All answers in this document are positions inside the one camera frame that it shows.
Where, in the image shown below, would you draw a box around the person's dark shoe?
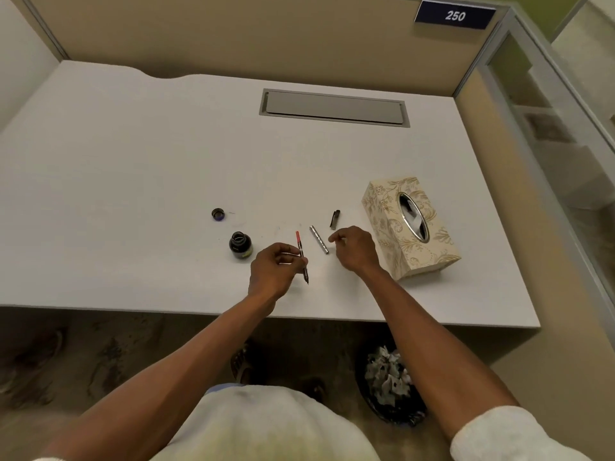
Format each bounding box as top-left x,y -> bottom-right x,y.
231,341 -> 256,385
300,376 -> 328,405

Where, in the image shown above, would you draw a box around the grey cable tray cover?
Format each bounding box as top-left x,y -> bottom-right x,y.
259,89 -> 411,129

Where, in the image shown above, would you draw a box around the white tissue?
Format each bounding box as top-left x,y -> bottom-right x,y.
402,198 -> 425,235

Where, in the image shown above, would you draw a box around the glass partition with metal frame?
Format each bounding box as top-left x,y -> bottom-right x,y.
478,9 -> 615,327

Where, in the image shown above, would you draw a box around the person's right forearm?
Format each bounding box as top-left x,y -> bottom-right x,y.
358,264 -> 522,444

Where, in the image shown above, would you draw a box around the crumpled white tissues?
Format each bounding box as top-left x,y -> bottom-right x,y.
364,346 -> 413,408

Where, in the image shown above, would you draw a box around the person's left hand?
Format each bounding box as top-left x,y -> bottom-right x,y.
248,242 -> 310,303

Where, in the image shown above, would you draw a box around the fountain pen section red converter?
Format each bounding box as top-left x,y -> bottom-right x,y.
295,230 -> 310,286

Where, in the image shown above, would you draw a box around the dark ink bottle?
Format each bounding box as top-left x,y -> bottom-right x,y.
229,231 -> 253,261

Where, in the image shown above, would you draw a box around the silver pen barrel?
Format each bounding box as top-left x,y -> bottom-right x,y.
310,225 -> 330,255

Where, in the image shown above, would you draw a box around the person's right hand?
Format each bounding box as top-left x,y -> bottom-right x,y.
328,226 -> 382,279

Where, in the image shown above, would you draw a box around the cream floral tissue box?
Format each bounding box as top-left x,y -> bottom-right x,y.
361,176 -> 462,282

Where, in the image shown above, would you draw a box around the beige cubicle partition panel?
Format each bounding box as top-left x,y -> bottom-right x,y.
19,0 -> 512,97

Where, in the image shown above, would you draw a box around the person's left forearm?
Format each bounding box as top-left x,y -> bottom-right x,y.
41,290 -> 282,461

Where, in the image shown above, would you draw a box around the dark blue number sign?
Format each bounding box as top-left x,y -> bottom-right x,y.
414,0 -> 497,30

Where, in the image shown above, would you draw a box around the person's white shirt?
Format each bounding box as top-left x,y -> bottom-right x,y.
159,384 -> 584,461

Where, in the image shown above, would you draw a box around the black waste bin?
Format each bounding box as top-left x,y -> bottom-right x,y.
356,348 -> 428,428

